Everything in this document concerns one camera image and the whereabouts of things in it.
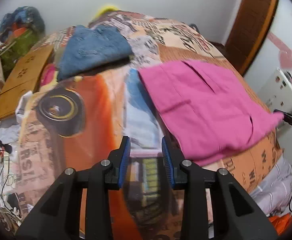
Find pink pants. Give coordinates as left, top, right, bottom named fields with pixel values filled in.
left=139, top=60, right=284, bottom=166

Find white suitcase with stickers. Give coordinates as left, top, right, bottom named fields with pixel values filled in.
left=258, top=68, right=292, bottom=115

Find white bed sheet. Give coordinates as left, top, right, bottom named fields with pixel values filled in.
left=249, top=156, right=292, bottom=216

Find printed bed cover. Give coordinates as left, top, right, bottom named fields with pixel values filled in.
left=0, top=10, right=284, bottom=240

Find brown wooden door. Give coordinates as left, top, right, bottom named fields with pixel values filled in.
left=224, top=0, right=278, bottom=75

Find green storage basket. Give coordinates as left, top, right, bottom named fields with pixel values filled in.
left=0, top=28, right=39, bottom=74

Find folded blue jeans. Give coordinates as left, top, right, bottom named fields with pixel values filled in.
left=57, top=24, right=133, bottom=81

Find pile of clothes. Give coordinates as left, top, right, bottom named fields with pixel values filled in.
left=0, top=6, right=46, bottom=43

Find yellow foam headboard piece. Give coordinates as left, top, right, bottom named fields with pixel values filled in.
left=95, top=4, right=119, bottom=17

